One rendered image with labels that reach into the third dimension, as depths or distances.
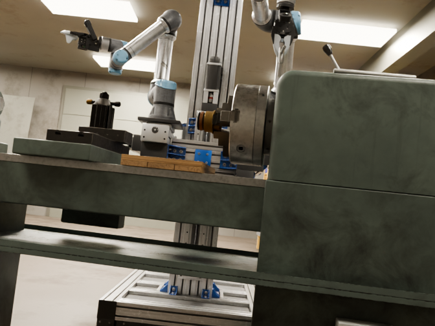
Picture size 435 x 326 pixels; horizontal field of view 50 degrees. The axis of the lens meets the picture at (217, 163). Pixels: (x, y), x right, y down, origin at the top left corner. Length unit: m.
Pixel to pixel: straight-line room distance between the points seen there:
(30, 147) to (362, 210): 1.19
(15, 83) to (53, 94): 0.89
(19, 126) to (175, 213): 9.22
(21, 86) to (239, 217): 9.88
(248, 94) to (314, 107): 0.26
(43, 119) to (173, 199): 9.37
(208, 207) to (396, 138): 0.68
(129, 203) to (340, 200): 0.74
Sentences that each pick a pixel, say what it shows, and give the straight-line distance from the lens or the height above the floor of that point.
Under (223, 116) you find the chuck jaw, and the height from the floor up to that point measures 1.08.
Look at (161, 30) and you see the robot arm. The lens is 2.66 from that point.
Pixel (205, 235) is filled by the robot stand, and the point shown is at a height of 0.57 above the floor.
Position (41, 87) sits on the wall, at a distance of 11.13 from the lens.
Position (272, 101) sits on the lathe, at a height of 1.16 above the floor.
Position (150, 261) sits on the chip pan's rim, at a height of 0.55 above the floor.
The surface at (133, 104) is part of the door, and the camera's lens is 10.45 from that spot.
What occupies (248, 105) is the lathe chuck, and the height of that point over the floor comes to 1.13.
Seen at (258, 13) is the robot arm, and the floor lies 1.66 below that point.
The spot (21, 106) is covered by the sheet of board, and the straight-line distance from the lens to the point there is 10.91.
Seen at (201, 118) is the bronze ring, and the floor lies 1.08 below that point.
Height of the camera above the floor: 0.78
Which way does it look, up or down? 4 degrees up
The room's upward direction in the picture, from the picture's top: 6 degrees clockwise
